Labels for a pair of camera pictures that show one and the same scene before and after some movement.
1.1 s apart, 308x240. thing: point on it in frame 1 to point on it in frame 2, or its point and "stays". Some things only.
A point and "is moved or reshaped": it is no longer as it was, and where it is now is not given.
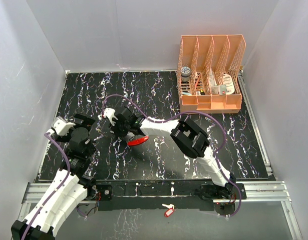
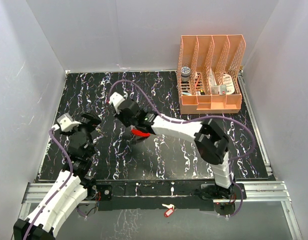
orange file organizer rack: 208,73 stays
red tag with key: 171,209 stays
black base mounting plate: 181,194 stays
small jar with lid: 185,73 stays
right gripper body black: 122,130 to 127,122
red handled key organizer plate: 137,141 is moved or reshaped
